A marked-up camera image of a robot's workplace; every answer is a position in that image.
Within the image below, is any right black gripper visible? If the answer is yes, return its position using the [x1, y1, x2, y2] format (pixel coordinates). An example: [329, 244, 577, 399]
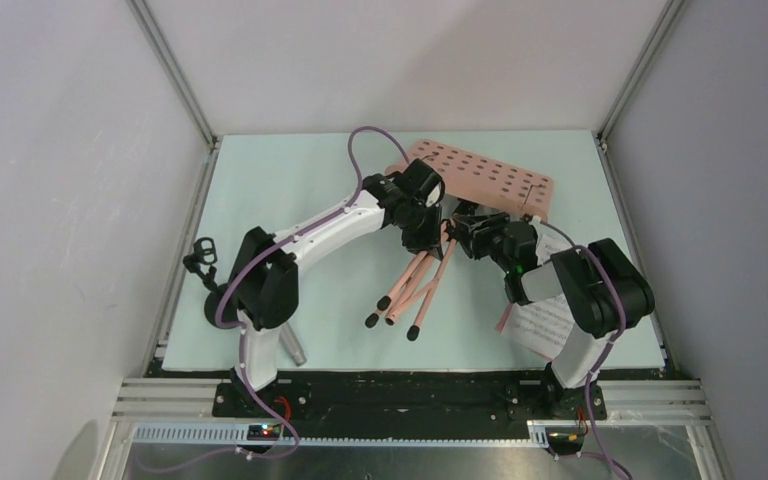
[453, 211, 513, 274]

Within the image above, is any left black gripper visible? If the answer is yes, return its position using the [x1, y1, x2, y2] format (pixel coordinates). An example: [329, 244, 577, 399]
[399, 201, 443, 262]

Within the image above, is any pink music stand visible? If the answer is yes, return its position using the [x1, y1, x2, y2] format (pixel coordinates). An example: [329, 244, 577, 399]
[365, 139, 554, 341]

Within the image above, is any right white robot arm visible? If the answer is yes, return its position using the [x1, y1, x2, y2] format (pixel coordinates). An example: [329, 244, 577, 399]
[449, 213, 655, 418]

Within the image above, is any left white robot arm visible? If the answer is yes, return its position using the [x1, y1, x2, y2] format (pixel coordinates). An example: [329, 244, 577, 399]
[215, 159, 446, 417]

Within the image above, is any pink paper sheet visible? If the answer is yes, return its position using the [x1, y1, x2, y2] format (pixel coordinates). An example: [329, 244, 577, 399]
[494, 304, 513, 333]

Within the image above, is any white sheet music page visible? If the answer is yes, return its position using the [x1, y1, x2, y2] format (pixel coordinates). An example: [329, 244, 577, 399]
[500, 296, 575, 361]

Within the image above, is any grey metal microphone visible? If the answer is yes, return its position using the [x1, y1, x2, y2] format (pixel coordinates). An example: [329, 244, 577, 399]
[279, 322, 307, 367]

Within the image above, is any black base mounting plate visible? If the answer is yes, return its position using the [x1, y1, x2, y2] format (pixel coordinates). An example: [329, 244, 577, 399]
[212, 371, 607, 438]

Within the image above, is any white slotted cable duct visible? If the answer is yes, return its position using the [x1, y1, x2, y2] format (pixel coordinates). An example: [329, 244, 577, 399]
[132, 422, 548, 448]

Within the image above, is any right aluminium frame post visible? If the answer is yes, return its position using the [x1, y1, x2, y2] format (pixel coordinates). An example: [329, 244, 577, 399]
[596, 0, 689, 145]

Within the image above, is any aluminium frame post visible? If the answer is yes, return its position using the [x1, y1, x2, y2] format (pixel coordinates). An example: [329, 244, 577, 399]
[596, 0, 689, 145]
[126, 0, 218, 152]

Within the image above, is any left aluminium frame post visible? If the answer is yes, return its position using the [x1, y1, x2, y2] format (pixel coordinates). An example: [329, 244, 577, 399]
[126, 0, 218, 152]

